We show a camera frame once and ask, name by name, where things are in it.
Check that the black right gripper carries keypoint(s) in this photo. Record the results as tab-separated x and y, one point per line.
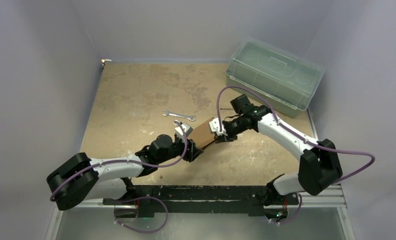
225	136

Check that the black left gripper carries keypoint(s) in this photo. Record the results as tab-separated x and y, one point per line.
192	151

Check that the brown cardboard box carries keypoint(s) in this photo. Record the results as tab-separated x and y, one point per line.
202	135

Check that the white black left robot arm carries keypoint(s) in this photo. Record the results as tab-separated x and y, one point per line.
83	178

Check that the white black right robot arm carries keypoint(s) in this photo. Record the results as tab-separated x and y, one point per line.
319	165

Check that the clear plastic storage box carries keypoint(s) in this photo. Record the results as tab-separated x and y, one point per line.
283	76

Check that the silver open-end wrench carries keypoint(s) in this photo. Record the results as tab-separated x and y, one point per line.
183	116

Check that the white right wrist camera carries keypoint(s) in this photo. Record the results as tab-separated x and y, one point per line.
217	128

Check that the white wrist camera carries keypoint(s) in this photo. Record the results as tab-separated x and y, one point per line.
217	128
182	130

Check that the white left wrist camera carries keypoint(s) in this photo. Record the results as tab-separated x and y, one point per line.
182	130

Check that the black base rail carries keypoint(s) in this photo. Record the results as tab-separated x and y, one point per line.
202	199

